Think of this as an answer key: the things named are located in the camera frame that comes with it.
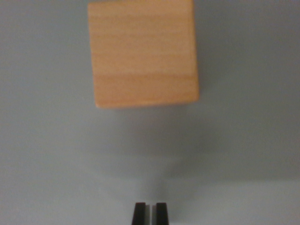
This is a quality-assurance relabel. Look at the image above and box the wooden cube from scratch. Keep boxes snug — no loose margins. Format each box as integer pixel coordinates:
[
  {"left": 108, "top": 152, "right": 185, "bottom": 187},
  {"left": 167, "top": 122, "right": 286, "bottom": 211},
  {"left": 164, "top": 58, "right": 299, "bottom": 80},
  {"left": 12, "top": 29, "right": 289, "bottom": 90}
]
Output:
[{"left": 87, "top": 0, "right": 200, "bottom": 109}]

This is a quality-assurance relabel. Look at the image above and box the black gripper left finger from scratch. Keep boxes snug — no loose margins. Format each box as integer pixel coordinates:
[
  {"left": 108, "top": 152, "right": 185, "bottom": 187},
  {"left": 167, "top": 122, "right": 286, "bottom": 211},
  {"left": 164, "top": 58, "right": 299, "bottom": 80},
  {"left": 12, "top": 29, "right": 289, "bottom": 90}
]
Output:
[{"left": 132, "top": 202, "right": 151, "bottom": 225}]

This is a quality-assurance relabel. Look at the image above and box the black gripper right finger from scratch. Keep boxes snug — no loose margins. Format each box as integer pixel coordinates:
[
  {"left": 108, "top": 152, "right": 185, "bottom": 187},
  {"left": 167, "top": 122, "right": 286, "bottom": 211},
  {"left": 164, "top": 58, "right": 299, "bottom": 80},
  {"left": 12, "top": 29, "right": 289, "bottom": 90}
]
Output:
[{"left": 151, "top": 202, "right": 170, "bottom": 225}]

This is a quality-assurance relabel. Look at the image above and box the grey plastic tray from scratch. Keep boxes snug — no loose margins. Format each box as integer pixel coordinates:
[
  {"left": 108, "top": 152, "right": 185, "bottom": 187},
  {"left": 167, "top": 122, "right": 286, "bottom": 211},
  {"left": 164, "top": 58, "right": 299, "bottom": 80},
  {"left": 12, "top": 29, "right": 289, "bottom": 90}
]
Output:
[{"left": 0, "top": 0, "right": 300, "bottom": 225}]

